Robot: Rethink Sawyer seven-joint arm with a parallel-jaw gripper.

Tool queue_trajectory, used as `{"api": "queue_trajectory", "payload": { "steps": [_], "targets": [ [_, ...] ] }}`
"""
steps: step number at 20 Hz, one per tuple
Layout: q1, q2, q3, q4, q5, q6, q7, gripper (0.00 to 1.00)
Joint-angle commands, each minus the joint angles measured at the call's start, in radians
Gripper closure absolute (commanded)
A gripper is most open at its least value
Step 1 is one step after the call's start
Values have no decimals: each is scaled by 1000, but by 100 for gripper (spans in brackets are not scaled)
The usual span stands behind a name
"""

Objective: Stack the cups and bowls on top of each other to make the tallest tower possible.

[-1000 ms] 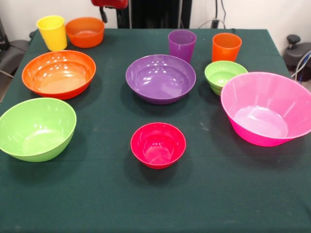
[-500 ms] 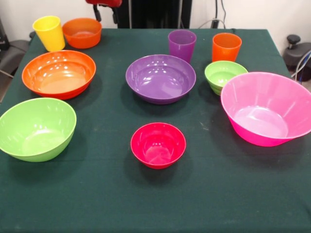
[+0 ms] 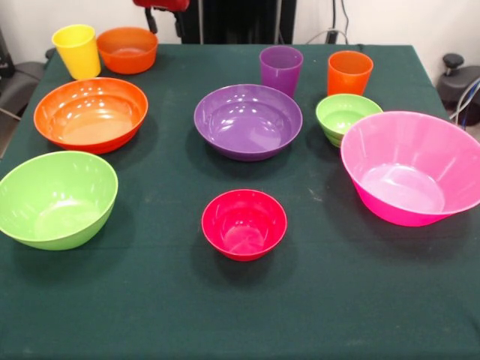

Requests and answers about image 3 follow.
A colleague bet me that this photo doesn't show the large green plastic bowl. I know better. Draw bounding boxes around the large green plastic bowl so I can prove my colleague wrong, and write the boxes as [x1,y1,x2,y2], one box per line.
[0,150,119,251]

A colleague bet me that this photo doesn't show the orange plastic cup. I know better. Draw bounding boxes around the orange plastic cup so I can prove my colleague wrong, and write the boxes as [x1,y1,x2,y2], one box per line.
[327,50,375,98]

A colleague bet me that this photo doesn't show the large orange plastic bowl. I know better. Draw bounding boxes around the large orange plastic bowl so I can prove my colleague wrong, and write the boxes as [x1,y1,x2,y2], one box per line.
[33,76,149,155]

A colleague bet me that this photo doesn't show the dark green tablecloth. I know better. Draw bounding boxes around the dark green tablecloth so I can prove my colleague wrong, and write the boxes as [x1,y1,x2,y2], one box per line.
[0,42,480,360]

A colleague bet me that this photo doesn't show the purple plastic bowl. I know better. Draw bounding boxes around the purple plastic bowl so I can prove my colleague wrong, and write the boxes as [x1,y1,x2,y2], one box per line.
[193,83,304,163]

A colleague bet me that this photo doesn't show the small green plastic bowl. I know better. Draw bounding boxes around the small green plastic bowl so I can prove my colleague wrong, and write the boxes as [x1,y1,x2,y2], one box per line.
[315,93,384,149]

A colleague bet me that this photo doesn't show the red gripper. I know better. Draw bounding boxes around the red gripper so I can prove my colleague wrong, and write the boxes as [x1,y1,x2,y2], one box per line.
[133,0,189,39]

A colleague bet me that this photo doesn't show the small red plastic bowl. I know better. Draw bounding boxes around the small red plastic bowl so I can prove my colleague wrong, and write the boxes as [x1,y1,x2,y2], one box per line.
[201,189,289,263]

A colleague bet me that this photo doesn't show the small orange plastic bowl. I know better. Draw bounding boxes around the small orange plastic bowl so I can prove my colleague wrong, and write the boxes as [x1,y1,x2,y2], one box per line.
[96,26,159,75]

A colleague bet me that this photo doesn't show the white and blue cable bundle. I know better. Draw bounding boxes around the white and blue cable bundle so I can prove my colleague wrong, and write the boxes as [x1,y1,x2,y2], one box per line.
[449,80,480,128]

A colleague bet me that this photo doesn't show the yellow plastic cup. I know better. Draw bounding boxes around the yellow plastic cup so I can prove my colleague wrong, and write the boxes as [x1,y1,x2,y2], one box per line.
[51,24,102,81]

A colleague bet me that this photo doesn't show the purple plastic cup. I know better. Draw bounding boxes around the purple plastic cup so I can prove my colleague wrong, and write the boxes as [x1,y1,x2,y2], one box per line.
[259,45,304,98]

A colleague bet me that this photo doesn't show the large pink plastic bowl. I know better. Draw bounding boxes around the large pink plastic bowl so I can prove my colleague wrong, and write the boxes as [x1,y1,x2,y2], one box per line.
[340,110,480,228]

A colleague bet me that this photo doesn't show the grey office chair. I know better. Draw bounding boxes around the grey office chair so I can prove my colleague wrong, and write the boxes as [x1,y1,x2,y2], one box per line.
[0,25,57,121]

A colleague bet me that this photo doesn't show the black hanging cable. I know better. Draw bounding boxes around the black hanging cable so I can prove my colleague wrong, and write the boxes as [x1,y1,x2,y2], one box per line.
[338,0,353,32]

